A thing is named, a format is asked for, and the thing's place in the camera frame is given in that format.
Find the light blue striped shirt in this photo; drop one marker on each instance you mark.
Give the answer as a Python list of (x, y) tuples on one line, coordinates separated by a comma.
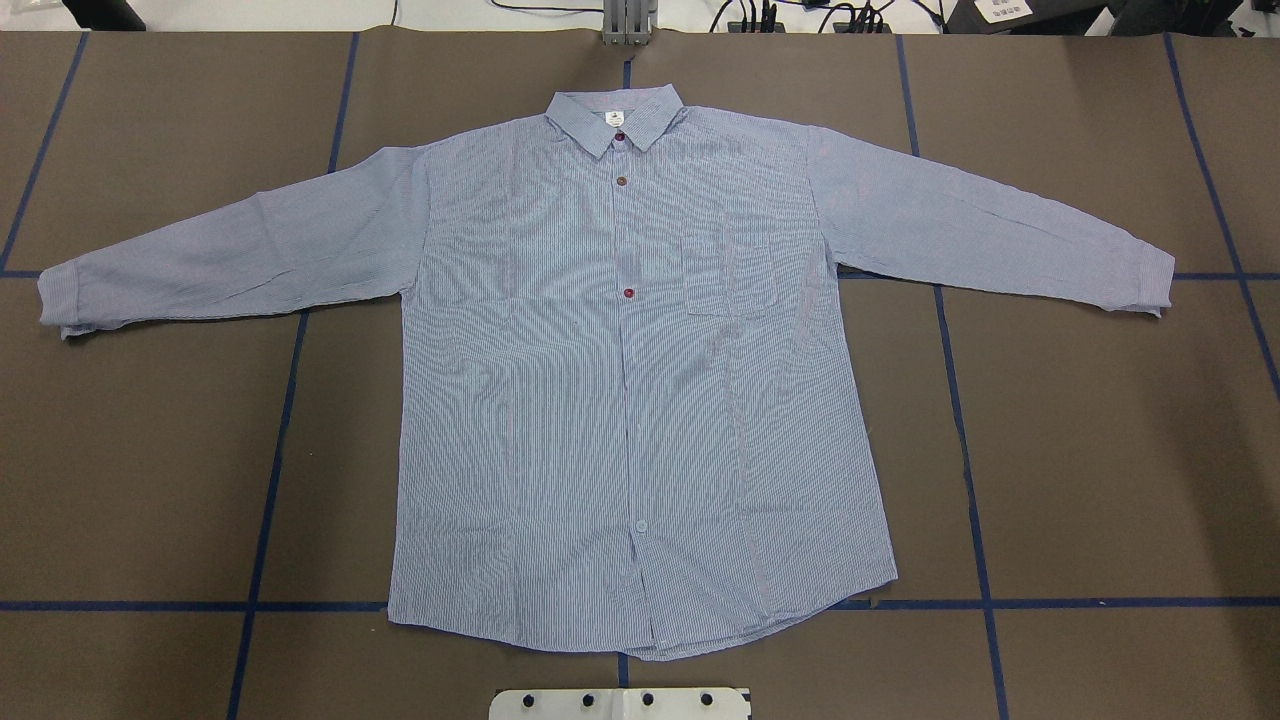
[(629, 419)]

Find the brown paper table cover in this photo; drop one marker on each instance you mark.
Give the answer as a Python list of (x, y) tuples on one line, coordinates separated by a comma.
[(198, 518)]

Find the grey aluminium frame post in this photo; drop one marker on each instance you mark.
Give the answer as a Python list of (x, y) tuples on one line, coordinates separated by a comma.
[(628, 22)]

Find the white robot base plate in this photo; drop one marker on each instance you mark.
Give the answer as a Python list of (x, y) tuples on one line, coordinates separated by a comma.
[(623, 703)]

